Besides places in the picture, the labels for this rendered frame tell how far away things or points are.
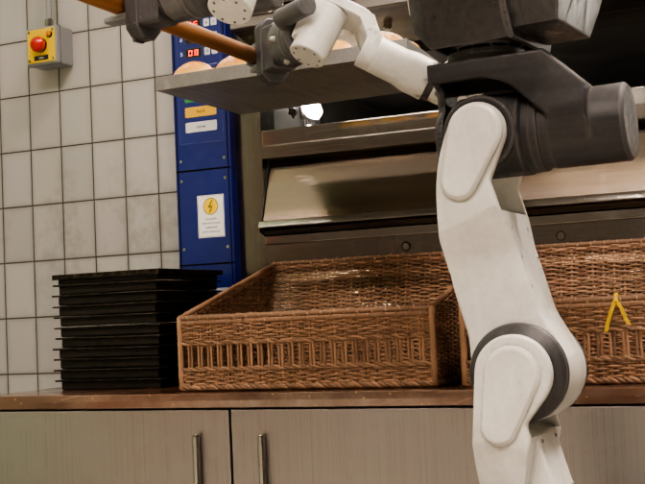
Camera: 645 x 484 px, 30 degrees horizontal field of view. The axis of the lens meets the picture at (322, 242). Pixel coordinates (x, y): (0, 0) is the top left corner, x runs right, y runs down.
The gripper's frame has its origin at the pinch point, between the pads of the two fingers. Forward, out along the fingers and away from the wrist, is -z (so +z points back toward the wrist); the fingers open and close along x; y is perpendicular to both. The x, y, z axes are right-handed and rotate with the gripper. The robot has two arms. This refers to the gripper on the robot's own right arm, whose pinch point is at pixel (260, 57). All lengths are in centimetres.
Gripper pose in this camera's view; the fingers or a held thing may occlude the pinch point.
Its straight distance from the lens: 230.0
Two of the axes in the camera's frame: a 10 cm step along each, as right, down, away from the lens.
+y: -8.7, 0.1, -5.0
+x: -0.5, -10.0, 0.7
